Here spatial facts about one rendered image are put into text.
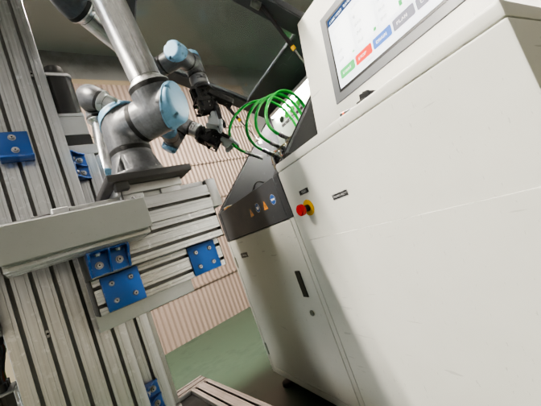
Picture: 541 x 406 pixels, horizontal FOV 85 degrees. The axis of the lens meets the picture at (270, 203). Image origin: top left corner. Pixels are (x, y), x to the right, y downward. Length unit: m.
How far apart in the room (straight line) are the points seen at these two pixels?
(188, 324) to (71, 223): 2.74
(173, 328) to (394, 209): 2.84
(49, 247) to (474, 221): 0.78
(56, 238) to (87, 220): 0.06
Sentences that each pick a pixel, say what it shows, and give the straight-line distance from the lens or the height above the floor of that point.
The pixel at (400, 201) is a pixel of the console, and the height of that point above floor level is 0.74.
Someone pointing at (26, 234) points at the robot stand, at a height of 0.92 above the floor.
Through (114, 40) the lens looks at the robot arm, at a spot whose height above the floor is 1.39.
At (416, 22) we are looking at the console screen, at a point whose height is 1.15.
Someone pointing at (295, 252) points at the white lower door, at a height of 0.67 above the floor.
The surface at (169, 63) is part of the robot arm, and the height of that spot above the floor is 1.50.
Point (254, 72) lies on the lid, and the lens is 1.74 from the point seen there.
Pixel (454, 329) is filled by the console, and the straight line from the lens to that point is 0.78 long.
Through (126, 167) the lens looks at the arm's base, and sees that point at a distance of 0.90.
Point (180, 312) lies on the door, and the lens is 3.32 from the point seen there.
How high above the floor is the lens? 0.78
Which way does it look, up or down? 4 degrees up
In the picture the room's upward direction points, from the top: 20 degrees counter-clockwise
